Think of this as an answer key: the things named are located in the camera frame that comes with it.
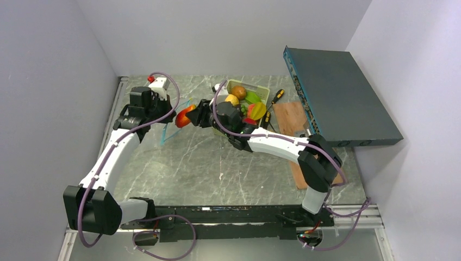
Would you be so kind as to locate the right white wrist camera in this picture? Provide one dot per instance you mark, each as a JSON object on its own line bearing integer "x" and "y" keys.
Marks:
{"x": 220, "y": 89}

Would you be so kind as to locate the pale green plastic basket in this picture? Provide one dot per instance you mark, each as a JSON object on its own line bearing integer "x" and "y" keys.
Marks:
{"x": 261, "y": 91}

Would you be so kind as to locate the red apple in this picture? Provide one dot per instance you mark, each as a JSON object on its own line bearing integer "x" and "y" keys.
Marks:
{"x": 249, "y": 121}

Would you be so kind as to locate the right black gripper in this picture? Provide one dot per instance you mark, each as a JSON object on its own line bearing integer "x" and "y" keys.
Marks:
{"x": 200, "y": 113}

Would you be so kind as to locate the dark blue network switch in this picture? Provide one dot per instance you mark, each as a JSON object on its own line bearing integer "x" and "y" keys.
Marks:
{"x": 337, "y": 99}

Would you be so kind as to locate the small metal block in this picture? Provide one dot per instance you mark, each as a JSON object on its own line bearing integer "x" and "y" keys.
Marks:
{"x": 305, "y": 132}

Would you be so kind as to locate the brown wooden board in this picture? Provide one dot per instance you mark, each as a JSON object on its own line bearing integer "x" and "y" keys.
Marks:
{"x": 290, "y": 117}

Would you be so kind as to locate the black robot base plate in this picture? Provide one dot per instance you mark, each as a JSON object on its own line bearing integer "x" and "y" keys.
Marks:
{"x": 283, "y": 222}

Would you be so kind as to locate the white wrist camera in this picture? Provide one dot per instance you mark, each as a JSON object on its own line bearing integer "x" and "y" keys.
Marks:
{"x": 220, "y": 89}
{"x": 159, "y": 85}

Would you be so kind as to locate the clear zip top bag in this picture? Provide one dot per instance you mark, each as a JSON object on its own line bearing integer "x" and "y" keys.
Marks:
{"x": 170, "y": 130}

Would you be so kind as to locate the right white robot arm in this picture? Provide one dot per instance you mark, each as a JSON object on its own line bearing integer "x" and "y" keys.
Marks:
{"x": 318, "y": 162}

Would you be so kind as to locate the orange black screwdriver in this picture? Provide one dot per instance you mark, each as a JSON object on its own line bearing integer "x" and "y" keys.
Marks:
{"x": 279, "y": 94}

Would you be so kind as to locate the brown kiwi fruit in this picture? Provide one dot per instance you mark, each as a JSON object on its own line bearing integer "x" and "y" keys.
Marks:
{"x": 239, "y": 92}

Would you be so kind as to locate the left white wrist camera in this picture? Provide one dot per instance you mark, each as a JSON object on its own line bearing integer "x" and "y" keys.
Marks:
{"x": 159, "y": 85}

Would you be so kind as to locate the yellow green starfruit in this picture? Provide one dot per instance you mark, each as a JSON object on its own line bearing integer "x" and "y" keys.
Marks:
{"x": 256, "y": 111}

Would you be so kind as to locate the yellow lemon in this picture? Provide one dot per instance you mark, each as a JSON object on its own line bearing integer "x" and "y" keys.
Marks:
{"x": 232, "y": 99}

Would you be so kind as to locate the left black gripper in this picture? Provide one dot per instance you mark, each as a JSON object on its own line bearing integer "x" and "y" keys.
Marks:
{"x": 168, "y": 107}

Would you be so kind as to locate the red orange mango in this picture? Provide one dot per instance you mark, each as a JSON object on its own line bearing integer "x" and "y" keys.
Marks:
{"x": 181, "y": 119}

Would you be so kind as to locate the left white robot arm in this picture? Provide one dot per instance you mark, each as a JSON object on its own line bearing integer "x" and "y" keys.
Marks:
{"x": 90, "y": 206}

